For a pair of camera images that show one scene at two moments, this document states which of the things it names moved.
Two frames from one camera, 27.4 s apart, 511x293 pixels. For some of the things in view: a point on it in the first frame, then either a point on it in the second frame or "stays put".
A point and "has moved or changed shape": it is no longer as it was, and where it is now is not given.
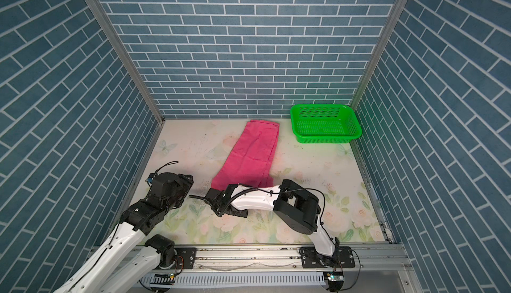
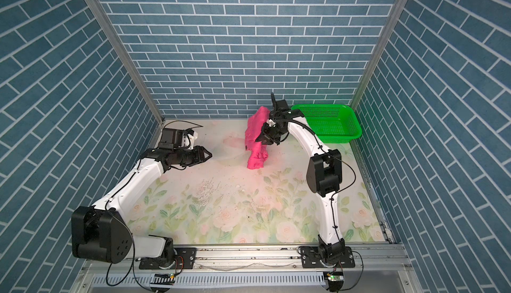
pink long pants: (249, 162) has moved or changed shape
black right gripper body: (240, 214) -> (273, 135)
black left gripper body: (182, 186) -> (189, 156)
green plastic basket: (321, 124) stays put
